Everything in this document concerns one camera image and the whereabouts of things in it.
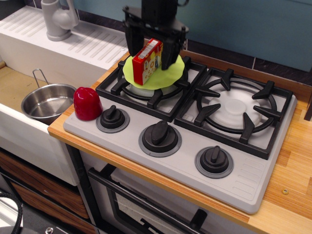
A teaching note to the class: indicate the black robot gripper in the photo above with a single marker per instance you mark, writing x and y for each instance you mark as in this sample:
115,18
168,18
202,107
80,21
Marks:
155,19

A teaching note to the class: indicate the red cereal box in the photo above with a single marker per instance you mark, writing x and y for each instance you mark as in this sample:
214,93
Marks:
146,61

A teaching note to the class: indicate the red toy bell pepper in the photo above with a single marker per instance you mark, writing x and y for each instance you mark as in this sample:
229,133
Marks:
87,104

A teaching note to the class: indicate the lime green plate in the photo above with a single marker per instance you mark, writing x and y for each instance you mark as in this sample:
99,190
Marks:
159,79

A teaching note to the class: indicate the stainless steel pot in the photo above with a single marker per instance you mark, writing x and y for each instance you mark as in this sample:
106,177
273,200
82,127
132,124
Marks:
47,103

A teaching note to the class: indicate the white left burner disc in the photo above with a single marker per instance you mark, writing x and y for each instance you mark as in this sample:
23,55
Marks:
148,93

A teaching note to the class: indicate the white burner disc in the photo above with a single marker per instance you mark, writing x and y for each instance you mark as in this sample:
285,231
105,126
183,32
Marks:
233,104
148,93

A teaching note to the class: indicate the black left burner grate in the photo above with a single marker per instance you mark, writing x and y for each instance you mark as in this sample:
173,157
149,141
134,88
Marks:
164,107

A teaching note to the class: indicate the black burner grate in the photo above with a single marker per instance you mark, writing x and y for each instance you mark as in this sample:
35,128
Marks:
164,107
276,105

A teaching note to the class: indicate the black left stove knob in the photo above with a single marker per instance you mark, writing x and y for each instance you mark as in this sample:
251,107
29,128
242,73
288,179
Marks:
113,120

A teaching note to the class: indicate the black stove knob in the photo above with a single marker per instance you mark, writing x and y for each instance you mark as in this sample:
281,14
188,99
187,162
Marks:
113,120
214,162
160,140

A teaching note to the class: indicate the grey toy faucet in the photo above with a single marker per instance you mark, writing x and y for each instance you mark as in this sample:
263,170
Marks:
59,22

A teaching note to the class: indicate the black middle stove knob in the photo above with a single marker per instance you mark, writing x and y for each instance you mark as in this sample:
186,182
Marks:
160,140

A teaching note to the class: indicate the white right burner disc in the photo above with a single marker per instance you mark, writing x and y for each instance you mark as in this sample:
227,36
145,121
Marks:
233,104

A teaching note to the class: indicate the grey toy stove top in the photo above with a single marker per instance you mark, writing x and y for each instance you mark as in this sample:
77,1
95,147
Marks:
243,188

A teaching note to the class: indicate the black right stove knob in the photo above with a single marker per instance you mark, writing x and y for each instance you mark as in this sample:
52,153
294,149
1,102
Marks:
214,162

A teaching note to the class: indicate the black right burner grate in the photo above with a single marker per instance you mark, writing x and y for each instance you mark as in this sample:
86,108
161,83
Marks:
276,105

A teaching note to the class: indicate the upper wooden drawer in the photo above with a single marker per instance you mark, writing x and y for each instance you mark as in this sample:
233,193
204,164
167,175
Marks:
39,181

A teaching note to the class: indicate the wooden drawer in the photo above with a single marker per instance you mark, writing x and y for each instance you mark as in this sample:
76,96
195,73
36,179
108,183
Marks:
39,181
60,215

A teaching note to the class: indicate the lower wooden drawer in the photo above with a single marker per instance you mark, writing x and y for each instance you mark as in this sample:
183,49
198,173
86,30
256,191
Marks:
60,215

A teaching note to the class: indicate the oven door with black handle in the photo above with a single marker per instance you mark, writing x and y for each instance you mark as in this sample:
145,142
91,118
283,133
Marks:
138,207

